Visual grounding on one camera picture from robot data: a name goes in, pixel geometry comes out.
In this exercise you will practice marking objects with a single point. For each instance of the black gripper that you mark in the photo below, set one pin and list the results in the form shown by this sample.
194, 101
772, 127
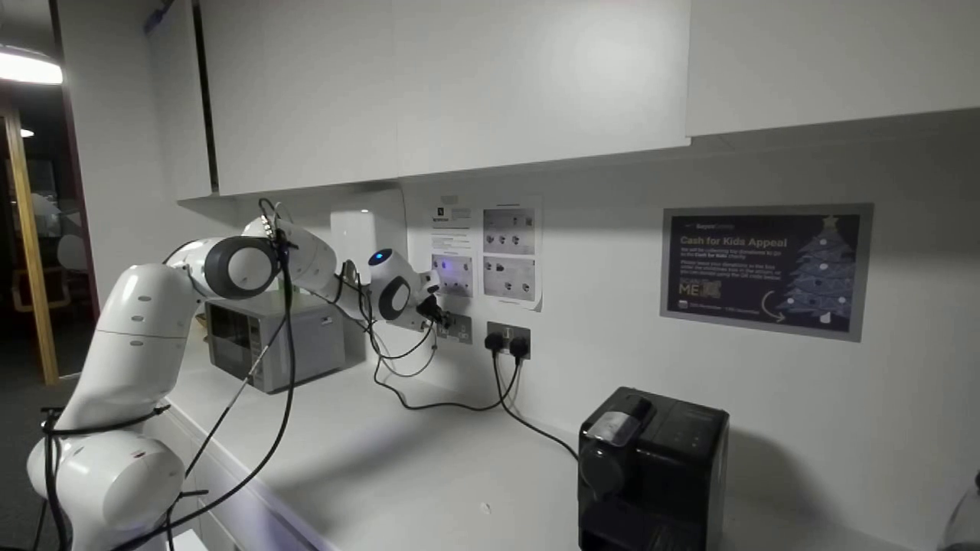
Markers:
428, 308

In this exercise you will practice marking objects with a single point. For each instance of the silver double socket white label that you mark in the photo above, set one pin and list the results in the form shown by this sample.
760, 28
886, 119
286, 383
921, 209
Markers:
459, 327

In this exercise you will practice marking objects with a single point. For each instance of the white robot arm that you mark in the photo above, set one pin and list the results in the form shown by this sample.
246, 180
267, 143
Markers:
133, 337

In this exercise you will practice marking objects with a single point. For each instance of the black power plug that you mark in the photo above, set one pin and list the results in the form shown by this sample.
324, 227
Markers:
497, 343
517, 347

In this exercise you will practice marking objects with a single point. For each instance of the white paper notice blue picture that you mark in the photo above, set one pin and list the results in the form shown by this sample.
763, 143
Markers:
450, 229

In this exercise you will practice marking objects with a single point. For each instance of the white paper notice grey pictures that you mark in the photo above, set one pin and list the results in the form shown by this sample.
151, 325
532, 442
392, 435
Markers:
509, 256

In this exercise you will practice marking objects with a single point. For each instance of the white paper towel dispenser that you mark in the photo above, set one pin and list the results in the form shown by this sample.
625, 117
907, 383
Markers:
354, 229

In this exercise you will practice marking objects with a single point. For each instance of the silver microwave oven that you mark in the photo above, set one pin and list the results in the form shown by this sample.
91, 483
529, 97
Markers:
315, 347

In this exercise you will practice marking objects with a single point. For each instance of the black coffee machine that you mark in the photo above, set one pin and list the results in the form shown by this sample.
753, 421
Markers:
662, 477

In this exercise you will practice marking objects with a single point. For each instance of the dark framed poster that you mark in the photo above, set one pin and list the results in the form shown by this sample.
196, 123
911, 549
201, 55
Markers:
767, 269

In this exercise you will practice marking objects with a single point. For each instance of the bright ceiling light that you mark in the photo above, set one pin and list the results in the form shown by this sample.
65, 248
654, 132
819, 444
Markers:
26, 67

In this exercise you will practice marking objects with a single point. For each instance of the white wall cabinet door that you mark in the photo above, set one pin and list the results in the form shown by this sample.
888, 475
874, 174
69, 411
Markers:
838, 55
532, 81

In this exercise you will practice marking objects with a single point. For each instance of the yellow wooden post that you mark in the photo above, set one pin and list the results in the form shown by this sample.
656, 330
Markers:
27, 246

